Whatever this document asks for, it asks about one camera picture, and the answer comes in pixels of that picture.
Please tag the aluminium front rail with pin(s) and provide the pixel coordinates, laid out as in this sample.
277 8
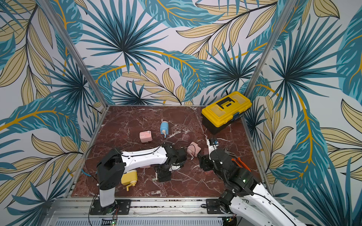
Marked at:
143 211

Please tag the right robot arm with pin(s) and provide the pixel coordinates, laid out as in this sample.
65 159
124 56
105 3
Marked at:
245 195

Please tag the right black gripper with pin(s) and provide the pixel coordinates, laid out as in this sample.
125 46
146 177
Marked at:
205 163

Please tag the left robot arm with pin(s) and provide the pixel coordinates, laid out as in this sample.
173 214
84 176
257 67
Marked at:
110 170

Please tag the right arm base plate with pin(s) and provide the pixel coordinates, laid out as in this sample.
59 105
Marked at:
218 206

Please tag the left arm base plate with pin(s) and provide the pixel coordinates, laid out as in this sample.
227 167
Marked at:
119 207

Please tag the yellow pencil sharpener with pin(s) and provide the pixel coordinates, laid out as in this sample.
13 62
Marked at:
129 179

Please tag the orange handled pliers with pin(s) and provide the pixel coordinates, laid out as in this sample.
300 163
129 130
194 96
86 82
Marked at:
238 161

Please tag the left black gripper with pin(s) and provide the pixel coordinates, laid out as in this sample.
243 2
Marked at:
164 177

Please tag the yellow black toolbox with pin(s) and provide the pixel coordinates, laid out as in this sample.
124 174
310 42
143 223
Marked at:
222 113

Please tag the blue pencil sharpener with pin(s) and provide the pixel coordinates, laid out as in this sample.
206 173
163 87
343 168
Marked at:
164 128

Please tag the clear pink tray back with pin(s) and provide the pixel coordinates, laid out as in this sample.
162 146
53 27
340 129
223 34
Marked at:
185 138

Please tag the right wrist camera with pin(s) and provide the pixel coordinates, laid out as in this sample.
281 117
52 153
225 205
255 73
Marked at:
212 144

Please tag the pink sharpener right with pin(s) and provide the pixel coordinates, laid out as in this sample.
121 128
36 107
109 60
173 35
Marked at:
193 149

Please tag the pink sharpener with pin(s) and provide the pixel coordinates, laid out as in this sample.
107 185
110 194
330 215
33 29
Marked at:
193 149
145 136

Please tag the pink sharpener back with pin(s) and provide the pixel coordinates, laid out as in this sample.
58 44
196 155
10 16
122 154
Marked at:
145 136

